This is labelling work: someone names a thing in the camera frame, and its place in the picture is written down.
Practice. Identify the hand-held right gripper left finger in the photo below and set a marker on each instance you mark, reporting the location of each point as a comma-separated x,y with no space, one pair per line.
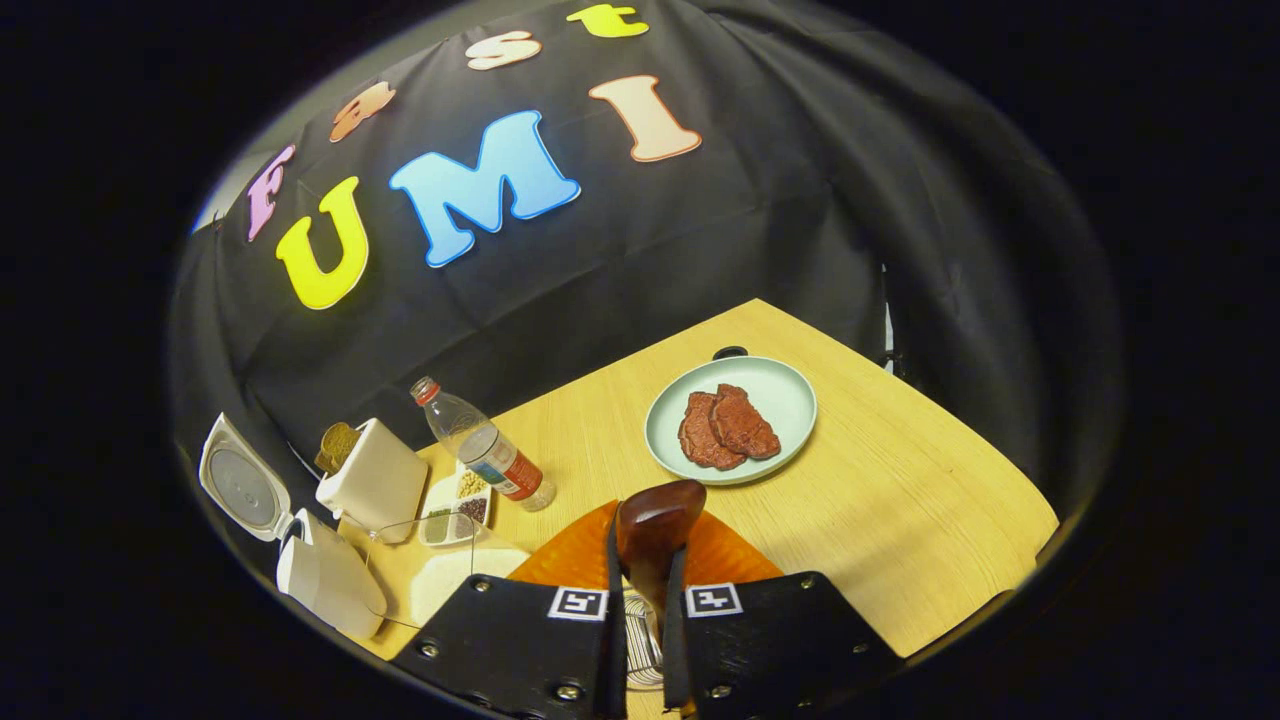
612,655

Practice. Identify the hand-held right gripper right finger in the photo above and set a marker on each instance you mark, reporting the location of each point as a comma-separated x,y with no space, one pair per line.
672,655

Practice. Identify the clear square chopstick holder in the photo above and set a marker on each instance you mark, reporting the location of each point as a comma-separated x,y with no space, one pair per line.
642,650

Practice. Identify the dark wooden spoon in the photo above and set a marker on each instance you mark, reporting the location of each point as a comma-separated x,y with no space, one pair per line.
655,520

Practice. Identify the white rice cooker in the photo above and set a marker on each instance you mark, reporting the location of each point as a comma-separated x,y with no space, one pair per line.
330,580

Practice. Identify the white divided grain dish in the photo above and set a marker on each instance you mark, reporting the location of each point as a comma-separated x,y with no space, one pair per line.
460,510

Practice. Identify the clear plastic water bottle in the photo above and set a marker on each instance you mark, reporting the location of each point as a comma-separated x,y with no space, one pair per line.
495,460

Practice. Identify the pale green plate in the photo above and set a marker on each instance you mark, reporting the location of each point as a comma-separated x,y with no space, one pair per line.
790,395

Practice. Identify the white toaster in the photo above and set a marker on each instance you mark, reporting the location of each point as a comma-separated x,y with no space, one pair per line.
385,480

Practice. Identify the black table grommet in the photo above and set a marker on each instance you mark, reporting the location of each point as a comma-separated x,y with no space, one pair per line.
730,352

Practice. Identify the brown bread slice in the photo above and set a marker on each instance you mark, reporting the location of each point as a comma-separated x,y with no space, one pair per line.
340,447

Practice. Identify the black backdrop cloth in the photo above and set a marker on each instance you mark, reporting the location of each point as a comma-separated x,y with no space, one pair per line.
800,220

